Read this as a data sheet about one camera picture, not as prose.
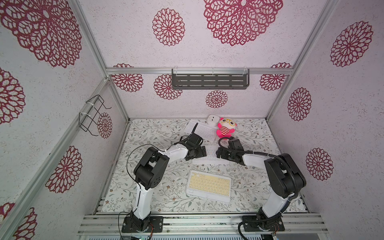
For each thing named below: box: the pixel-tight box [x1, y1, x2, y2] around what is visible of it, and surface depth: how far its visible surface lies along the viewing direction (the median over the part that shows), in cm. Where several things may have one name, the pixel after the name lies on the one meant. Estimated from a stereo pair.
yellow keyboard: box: [185, 169, 232, 203], surface depth 87 cm
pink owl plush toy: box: [216, 117, 238, 138], surface depth 111 cm
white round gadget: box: [207, 114, 220, 126], surface depth 119 cm
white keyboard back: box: [184, 119, 218, 142], surface depth 115 cm
